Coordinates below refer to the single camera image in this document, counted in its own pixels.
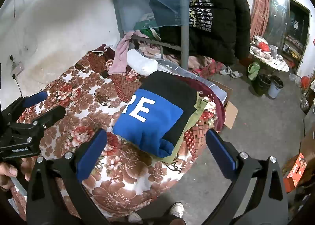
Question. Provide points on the grey blue trash bin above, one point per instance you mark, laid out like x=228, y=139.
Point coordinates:
x=275, y=89

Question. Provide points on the white power strip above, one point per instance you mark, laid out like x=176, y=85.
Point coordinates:
x=17, y=69

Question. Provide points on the white oval table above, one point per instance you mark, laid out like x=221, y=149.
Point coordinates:
x=275, y=63

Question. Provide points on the brown cardboard box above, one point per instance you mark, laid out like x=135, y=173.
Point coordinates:
x=308, y=143

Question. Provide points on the grey slipper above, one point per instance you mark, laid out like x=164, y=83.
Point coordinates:
x=225, y=70
x=236, y=75

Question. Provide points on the dark green cloth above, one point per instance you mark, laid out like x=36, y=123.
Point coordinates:
x=142, y=27

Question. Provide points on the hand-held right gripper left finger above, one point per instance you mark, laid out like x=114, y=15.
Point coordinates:
x=92, y=153

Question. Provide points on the pink cloth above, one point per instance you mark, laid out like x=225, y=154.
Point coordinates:
x=120, y=55

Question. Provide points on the olive green cloth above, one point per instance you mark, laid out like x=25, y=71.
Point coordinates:
x=198, y=109

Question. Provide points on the person's left hand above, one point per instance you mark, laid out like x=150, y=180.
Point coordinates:
x=7, y=169

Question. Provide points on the pink curtain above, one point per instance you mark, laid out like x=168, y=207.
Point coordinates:
x=260, y=6

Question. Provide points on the grey metal pole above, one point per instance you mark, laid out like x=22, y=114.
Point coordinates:
x=184, y=47

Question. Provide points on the orange printed box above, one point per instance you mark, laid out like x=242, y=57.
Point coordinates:
x=296, y=170

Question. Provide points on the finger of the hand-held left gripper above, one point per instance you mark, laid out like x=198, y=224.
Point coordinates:
x=49, y=116
x=35, y=98

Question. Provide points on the maroon blanket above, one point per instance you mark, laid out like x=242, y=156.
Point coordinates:
x=199, y=83

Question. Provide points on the pile of mixed clothes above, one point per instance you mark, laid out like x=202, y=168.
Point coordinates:
x=152, y=49

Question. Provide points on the black printed puffer jacket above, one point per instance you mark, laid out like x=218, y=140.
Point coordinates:
x=221, y=38

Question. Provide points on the black trash bin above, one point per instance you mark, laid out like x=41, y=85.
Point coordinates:
x=262, y=86

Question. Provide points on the person's dark trouser leg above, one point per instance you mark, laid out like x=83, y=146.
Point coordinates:
x=157, y=221

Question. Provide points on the blue and black hooded jacket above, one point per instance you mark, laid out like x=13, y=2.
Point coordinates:
x=152, y=126

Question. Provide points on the green thermos jug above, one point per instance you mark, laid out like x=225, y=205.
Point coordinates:
x=253, y=71

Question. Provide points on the person's white shoe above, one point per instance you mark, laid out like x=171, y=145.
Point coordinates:
x=176, y=209
x=134, y=218

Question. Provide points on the dark glass cabinet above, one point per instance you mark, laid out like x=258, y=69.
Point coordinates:
x=295, y=18

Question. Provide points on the floral blanket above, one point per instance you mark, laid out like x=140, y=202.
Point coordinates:
x=81, y=116

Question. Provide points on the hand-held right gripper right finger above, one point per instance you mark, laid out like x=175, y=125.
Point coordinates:
x=220, y=152

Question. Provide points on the white cloth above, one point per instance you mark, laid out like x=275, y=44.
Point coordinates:
x=142, y=63

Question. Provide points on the flat cardboard piece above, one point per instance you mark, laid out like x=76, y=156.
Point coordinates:
x=231, y=114

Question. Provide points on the red plastic bag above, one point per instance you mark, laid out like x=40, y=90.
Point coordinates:
x=305, y=81
x=263, y=46

